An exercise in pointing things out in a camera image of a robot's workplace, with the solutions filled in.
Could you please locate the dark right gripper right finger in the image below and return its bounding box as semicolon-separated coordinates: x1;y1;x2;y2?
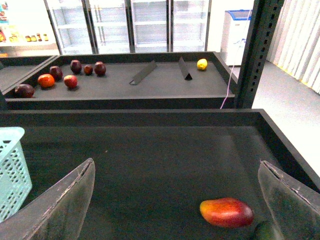
257;160;320;240

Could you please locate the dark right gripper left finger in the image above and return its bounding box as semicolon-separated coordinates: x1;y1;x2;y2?
0;158;96;240

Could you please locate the light blue plastic basket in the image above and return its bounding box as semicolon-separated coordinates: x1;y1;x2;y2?
0;127;33;222

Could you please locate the red apple on far shelf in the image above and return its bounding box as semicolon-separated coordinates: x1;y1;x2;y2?
63;75;78;89

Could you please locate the dark red apple rear left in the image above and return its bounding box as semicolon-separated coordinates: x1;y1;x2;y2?
49;65;63;81

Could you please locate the dark red apple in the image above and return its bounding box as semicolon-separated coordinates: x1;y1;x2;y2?
70;59;82;75
49;65;63;81
94;61;106;77

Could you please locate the dark red apple middle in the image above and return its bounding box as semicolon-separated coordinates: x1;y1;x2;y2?
70;59;82;75

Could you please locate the dark red apple rear right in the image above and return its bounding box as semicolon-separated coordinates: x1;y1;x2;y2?
94;61;106;77

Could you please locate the green avocado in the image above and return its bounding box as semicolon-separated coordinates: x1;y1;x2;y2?
250;221;279;240

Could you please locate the red yellow mango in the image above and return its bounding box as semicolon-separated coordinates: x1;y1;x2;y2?
199;197;254;228

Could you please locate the dark purple fruit front left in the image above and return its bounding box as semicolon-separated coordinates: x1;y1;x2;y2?
14;84;35;98

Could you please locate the orange round fruit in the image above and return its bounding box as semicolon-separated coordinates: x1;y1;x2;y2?
37;73;55;89

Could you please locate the small red brown fruit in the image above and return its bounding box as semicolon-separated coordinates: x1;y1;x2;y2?
83;64;93;76

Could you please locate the white pleated curtain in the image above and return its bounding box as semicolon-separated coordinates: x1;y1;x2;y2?
267;0;320;94

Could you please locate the yellow lemon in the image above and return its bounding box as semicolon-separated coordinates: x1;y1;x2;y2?
197;58;208;71

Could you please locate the black triangular divider left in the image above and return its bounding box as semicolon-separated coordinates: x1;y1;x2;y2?
129;60;157;86

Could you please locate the black triangular divider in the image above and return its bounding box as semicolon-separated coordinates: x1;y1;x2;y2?
178;56;193;81
129;60;157;86

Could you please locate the black triangular divider right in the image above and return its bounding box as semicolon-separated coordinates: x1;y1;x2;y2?
178;56;193;81

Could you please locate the shelf with jars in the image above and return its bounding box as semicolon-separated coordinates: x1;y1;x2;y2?
0;0;60;58

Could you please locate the glass door refrigerator row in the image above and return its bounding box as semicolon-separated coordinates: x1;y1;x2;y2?
44;0;211;55

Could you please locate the white chest freezer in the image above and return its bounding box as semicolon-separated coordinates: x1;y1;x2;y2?
220;9;252;66

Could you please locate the black perforated shelf post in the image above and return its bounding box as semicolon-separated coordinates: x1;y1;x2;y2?
235;0;285;109

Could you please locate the pink cable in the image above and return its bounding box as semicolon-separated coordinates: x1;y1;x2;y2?
219;9;253;110

